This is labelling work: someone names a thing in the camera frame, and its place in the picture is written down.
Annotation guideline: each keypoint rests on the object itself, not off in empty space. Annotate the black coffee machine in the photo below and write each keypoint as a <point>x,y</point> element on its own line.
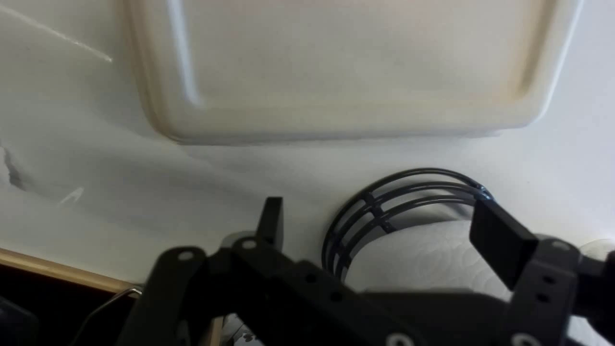
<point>59,272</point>

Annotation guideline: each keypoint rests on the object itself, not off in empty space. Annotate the white paper towel roll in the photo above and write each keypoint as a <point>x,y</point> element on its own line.
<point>385,193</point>

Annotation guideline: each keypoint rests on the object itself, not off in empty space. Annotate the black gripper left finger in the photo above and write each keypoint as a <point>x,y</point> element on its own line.
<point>212,295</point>

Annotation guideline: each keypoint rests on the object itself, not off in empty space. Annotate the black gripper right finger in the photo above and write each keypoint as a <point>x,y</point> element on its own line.
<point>545,281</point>

